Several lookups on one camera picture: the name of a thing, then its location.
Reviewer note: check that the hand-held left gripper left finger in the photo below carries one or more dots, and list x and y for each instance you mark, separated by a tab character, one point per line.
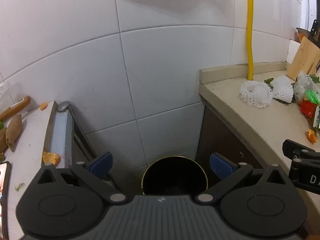
101	164

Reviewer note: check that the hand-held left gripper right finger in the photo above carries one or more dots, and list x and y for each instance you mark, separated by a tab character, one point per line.
221	166

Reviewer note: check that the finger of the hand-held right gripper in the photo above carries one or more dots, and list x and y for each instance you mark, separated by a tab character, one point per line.
297	148

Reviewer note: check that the orange peel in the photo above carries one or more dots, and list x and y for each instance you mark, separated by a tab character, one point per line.
51	158
311	136
43	106

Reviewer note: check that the black trash bin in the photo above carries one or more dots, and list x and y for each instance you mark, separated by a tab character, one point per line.
175	177

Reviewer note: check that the clear plastic bag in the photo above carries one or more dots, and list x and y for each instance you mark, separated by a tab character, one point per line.
302	86

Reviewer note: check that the dark brown base cabinet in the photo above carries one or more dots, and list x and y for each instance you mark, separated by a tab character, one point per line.
225	140

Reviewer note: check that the green white carton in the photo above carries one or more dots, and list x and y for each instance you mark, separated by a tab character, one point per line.
317	117

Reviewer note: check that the red drink carton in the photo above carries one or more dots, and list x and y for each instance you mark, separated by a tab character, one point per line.
308	108

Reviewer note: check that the flat white foam fruit net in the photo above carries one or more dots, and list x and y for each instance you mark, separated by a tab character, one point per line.
282	90

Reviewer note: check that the rolled white foam fruit net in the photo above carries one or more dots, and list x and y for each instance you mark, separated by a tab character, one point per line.
255	95

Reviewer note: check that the white top metal cart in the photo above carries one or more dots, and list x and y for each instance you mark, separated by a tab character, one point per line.
32	140

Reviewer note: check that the pale vegetable scrap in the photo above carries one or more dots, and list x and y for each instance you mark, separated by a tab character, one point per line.
19	186

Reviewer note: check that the wooden knife block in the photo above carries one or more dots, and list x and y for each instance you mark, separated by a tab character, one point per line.
303	57

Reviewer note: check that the sweet potato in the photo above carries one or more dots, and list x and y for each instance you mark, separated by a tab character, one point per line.
13	132
2	141

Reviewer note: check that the smartphone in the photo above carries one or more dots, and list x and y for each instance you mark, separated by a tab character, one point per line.
5	192

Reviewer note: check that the orange bowl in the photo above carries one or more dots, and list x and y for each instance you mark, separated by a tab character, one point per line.
300	37

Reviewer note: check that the dark metal pan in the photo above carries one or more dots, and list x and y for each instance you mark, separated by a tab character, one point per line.
303	30

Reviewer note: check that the yellow pipe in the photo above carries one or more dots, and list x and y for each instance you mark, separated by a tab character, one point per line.
250	30

